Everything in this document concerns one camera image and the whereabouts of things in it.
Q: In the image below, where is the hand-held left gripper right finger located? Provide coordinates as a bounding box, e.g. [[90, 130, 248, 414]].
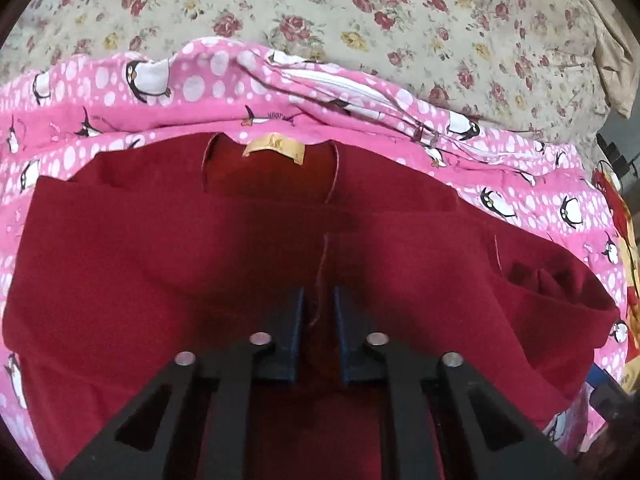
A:
[[334, 286, 581, 480]]

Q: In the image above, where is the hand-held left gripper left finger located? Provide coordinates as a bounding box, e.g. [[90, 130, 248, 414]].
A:
[[60, 286, 307, 480]]

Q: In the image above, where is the dark red garment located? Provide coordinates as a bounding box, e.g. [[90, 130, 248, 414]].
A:
[[2, 132, 621, 480]]

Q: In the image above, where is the pink penguin print blanket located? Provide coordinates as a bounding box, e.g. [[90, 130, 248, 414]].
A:
[[0, 37, 631, 480]]

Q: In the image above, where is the red and yellow printed cloth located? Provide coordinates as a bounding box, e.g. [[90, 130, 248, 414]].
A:
[[592, 167, 640, 361]]

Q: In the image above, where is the floral bed sheet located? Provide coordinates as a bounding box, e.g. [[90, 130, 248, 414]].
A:
[[0, 0, 613, 141]]

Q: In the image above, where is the black object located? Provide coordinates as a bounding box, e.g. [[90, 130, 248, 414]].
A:
[[597, 132, 632, 186]]

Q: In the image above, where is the beige cloth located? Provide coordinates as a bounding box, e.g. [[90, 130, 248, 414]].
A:
[[557, 0, 640, 118]]

